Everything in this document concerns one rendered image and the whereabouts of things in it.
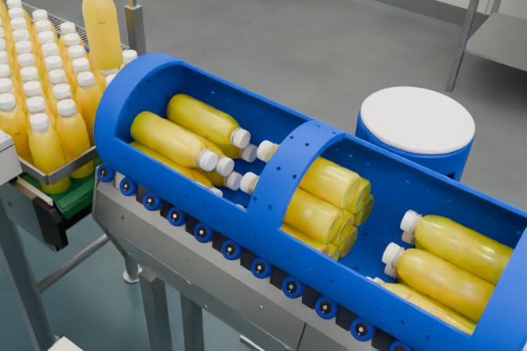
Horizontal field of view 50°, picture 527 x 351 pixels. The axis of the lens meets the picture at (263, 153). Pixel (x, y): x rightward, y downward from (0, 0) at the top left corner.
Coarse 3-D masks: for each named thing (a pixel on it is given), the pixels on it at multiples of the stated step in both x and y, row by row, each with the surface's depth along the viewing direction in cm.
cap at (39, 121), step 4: (32, 116) 125; (36, 116) 125; (40, 116) 125; (44, 116) 125; (32, 120) 124; (36, 120) 124; (40, 120) 124; (44, 120) 124; (48, 120) 125; (32, 124) 123; (36, 124) 123; (40, 124) 123; (44, 124) 124; (48, 124) 125; (36, 128) 124; (40, 128) 124
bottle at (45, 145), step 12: (36, 132) 125; (48, 132) 125; (36, 144) 125; (48, 144) 126; (60, 144) 129; (36, 156) 127; (48, 156) 127; (60, 156) 130; (48, 168) 129; (60, 180) 133; (48, 192) 134; (60, 192) 134
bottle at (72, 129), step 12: (60, 120) 129; (72, 120) 130; (84, 120) 133; (60, 132) 130; (72, 132) 130; (84, 132) 133; (72, 144) 132; (84, 144) 134; (72, 156) 134; (84, 168) 137
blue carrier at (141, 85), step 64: (128, 64) 118; (128, 128) 125; (256, 128) 128; (320, 128) 103; (192, 192) 106; (256, 192) 98; (384, 192) 114; (448, 192) 104; (320, 256) 93; (512, 256) 81; (384, 320) 90; (512, 320) 78
